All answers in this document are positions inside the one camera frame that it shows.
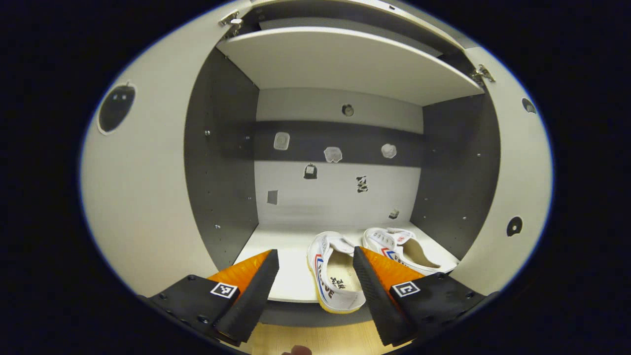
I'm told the metal door hinge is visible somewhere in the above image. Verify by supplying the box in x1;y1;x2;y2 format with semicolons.
219;11;243;37
470;64;496;83

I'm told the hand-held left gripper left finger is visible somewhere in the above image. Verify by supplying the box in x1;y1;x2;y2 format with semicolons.
143;249;280;347

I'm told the white shoe cabinet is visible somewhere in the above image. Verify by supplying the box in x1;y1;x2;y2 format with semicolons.
183;0;502;327

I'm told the white door with headphone sticker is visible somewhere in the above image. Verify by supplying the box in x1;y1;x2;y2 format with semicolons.
451;47;554;296

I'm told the white canvas shoe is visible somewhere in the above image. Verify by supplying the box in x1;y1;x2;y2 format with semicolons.
307;231;366;315
362;227;458;275

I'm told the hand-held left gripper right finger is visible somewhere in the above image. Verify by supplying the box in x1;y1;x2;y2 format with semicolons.
352;247;498;347

